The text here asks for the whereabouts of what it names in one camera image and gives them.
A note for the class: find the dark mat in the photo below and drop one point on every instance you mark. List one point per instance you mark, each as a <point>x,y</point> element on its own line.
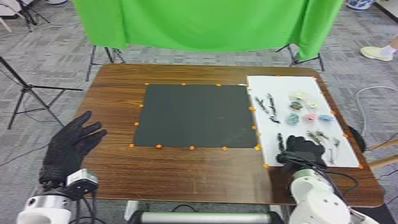
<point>197,115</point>

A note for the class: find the white sheet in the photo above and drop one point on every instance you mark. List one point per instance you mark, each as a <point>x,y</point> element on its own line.
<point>296,130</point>

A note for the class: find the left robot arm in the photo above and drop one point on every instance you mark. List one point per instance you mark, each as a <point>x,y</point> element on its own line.
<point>45,206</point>

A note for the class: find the blue flower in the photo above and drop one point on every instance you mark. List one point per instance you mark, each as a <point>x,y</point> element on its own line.
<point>326,117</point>

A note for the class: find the blue white plant pot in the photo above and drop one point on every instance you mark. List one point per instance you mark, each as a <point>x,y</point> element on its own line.
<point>360,4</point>

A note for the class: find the person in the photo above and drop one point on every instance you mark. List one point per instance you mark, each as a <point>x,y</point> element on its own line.
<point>380,51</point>

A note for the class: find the pink flower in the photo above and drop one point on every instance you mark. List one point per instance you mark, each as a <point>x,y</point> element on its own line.
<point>310,117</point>

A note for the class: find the teal flower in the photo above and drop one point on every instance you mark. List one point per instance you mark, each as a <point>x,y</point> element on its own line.
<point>292,119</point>

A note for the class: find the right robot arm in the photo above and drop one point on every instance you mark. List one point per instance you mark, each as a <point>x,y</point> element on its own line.
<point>317,200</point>

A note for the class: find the green sprig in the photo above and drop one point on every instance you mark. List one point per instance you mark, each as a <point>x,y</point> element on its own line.
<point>280,139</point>
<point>337,143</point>
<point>332,156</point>
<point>271,104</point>
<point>323,134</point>
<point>275,120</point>
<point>314,137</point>
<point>259,101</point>

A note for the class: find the white flower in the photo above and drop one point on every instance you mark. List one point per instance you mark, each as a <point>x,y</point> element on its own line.
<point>312,106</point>
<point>300,96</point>

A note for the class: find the pale grey bar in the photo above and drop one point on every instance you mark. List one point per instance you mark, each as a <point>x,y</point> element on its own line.
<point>207,218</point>

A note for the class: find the wooden chair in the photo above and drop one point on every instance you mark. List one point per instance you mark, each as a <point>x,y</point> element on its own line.
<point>385,161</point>

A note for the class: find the black cloth stand legs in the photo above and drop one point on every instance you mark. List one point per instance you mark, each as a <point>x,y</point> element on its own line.
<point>109,55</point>
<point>308,60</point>

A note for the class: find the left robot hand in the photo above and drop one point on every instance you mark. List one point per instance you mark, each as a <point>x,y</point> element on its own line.
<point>67,150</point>

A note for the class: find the yellow green flower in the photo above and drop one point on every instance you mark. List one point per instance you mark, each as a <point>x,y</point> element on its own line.
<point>296,106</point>

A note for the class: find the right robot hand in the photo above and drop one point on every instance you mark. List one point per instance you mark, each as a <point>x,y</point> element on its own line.
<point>303,150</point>

